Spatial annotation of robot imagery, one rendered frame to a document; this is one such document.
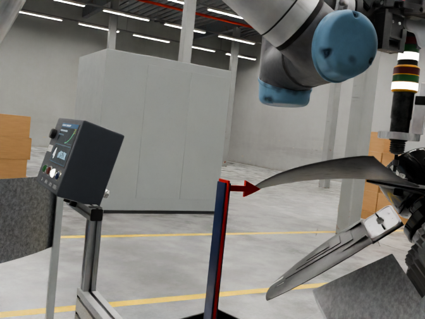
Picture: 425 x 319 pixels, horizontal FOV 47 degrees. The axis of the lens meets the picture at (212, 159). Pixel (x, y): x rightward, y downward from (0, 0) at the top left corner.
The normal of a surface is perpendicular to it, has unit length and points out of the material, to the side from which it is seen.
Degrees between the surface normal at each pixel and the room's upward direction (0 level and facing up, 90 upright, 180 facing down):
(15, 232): 90
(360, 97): 90
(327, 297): 55
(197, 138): 90
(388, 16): 90
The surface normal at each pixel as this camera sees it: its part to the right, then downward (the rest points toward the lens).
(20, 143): 0.50, 0.10
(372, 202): -0.87, -0.06
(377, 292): -0.28, -0.56
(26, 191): 0.93, 0.11
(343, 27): 0.25, 0.04
